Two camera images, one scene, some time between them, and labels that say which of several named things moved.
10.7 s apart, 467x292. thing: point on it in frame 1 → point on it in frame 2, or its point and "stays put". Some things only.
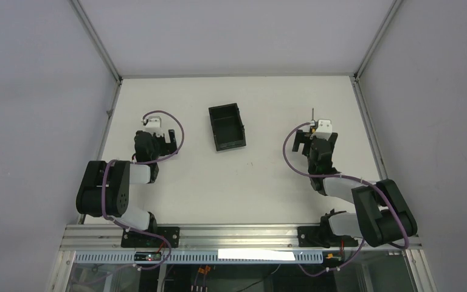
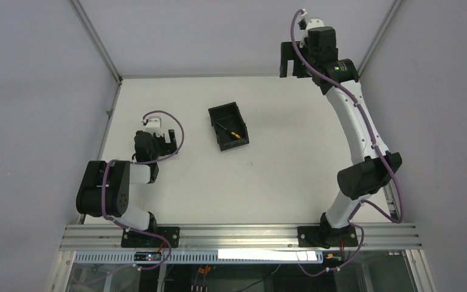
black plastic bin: [228, 130] stays put
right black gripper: [305, 137] → [292, 56]
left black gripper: [165, 144] stays put
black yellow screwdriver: [312, 129] → [233, 133]
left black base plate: [131, 239] stays put
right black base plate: [318, 236] stays put
